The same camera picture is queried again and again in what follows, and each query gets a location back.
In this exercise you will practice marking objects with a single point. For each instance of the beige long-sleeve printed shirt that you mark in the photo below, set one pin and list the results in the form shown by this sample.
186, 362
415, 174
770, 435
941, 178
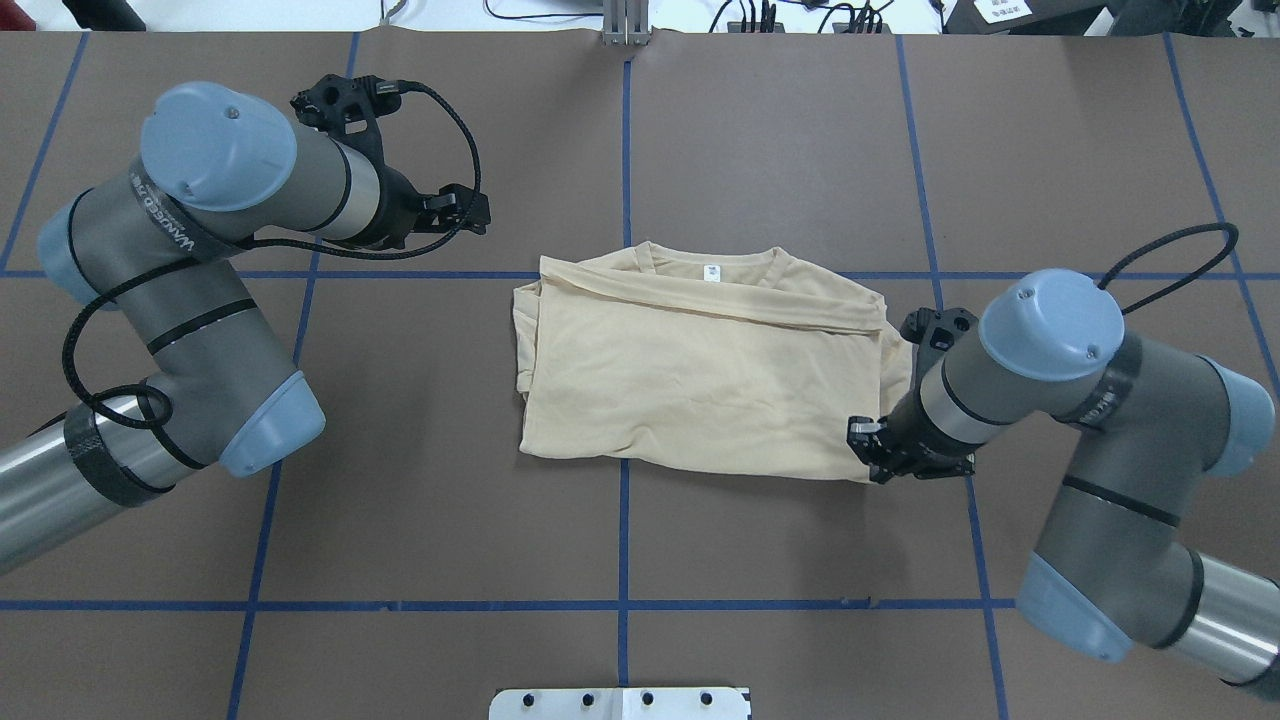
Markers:
723, 364

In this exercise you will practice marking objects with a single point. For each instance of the black box with white label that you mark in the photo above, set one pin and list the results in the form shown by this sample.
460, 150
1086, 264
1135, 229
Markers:
1073, 18

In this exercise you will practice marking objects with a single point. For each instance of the black power strip with plugs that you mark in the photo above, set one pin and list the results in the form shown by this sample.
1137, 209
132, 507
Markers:
818, 17

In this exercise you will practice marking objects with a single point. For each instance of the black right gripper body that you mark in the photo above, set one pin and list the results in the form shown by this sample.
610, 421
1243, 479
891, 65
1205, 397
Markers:
908, 442

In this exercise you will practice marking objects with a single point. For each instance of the grey aluminium frame post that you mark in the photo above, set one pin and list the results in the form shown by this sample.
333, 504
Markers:
626, 22

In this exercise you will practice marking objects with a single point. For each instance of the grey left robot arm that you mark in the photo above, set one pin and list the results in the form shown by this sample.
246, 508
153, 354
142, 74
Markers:
173, 365

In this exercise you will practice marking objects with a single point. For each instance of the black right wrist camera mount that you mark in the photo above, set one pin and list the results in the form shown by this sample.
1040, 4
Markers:
937, 329

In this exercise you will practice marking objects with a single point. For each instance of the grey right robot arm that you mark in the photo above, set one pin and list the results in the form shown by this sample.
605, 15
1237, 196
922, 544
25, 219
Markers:
1108, 571

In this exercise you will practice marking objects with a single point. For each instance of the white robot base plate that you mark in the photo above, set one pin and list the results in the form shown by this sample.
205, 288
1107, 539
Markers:
696, 702

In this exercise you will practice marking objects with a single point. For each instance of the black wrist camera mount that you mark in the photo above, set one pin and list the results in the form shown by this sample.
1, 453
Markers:
343, 107
937, 329

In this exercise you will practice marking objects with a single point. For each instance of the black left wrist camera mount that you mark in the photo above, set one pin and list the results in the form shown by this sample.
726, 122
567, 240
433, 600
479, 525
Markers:
343, 107

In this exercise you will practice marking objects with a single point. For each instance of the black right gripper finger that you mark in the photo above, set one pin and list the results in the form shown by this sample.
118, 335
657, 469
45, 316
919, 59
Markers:
863, 436

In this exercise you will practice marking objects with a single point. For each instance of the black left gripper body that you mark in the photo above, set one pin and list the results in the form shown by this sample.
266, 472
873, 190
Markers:
402, 207

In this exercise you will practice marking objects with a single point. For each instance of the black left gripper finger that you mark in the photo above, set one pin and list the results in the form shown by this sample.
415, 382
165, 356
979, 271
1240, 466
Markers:
455, 208

